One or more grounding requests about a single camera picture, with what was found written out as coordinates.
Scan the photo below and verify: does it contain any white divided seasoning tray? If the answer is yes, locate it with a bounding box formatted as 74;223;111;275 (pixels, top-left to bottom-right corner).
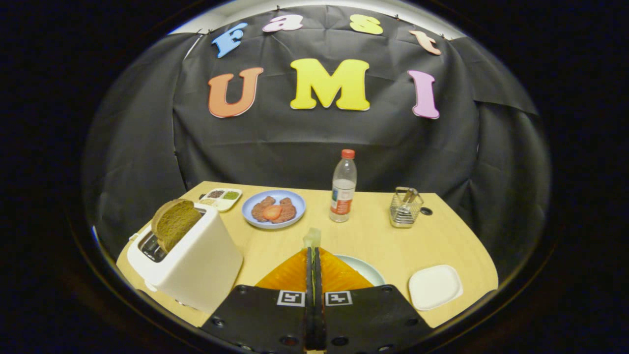
199;188;243;212

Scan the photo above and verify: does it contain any metal wire utensil holder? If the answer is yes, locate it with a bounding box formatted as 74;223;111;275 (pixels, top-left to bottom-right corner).
389;187;424;228

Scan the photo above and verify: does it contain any clear plastic water bottle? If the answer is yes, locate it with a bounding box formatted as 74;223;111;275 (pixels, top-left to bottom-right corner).
329;149;358;223

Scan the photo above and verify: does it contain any brown meat patty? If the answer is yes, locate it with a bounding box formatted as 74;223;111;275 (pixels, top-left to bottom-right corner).
252;196;277;223
272;198;297;224

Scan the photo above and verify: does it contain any blue plate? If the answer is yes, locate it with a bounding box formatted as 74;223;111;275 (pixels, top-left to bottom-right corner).
241;190;306;230

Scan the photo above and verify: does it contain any small white square plate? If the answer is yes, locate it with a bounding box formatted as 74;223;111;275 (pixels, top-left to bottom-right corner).
408;265;464;311

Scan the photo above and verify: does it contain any pale green plate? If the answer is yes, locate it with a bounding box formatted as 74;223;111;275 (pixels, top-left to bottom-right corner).
334;254;386;287

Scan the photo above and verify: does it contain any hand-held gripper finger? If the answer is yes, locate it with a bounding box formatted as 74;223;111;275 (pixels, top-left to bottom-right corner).
314;247;433;354
201;247;316;354

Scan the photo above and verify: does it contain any brown toast slice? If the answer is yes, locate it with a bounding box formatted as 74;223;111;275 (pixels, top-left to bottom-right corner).
150;199;202;253

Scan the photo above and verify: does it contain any green lettuce leaf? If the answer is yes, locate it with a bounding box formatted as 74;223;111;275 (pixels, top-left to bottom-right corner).
303;227;322;251

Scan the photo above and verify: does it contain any white toaster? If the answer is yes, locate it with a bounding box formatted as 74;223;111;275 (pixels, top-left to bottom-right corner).
127;203;244;314

